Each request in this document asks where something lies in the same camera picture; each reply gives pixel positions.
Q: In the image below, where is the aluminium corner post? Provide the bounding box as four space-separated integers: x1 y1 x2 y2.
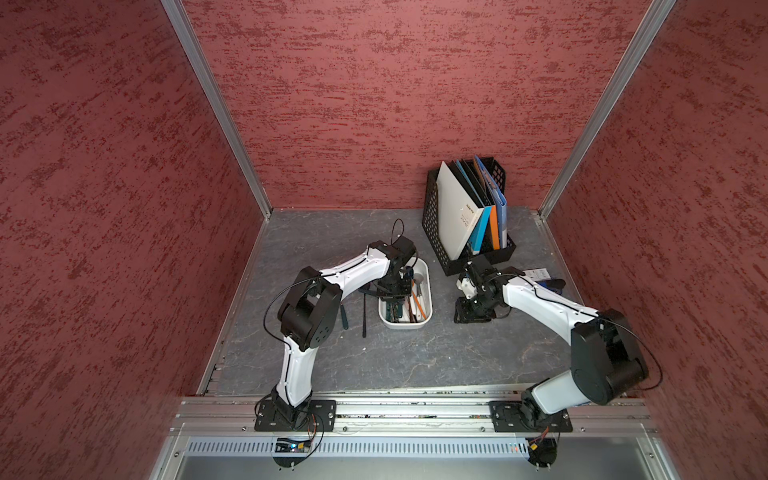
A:
161 0 273 220
538 0 676 223

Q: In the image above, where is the aluminium front rail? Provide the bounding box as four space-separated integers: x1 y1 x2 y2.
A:
170 387 659 438

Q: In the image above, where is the teal folder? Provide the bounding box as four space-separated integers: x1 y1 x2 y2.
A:
455 160 492 255

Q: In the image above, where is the orange spoon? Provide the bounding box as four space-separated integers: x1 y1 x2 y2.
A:
411 288 427 322

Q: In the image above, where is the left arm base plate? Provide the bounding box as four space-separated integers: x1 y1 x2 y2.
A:
254 397 337 433

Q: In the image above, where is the white rectangular storage box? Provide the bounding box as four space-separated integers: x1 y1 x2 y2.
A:
377 259 434 330

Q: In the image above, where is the white folder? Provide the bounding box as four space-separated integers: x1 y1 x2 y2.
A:
436 162 483 261

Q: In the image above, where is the orange folder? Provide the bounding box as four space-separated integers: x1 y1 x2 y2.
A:
488 206 501 250

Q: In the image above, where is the black mesh file holder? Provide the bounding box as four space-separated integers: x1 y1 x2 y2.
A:
421 169 517 276

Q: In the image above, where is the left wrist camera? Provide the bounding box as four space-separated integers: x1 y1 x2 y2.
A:
387 236 417 267

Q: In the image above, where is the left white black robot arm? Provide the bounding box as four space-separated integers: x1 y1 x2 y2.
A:
275 237 417 410

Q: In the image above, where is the right aluminium corner post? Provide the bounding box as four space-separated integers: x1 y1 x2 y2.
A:
538 0 676 223

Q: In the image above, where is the blue folder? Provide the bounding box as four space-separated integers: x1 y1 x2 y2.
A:
474 155 508 250

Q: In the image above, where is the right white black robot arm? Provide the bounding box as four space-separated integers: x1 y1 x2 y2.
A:
454 263 649 423

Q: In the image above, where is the blue white flat box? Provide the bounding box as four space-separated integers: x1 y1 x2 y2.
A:
525 268 551 282

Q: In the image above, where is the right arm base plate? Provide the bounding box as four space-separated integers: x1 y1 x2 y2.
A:
488 401 573 434

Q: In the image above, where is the left aluminium corner post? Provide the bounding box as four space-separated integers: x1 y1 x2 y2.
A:
161 0 273 220

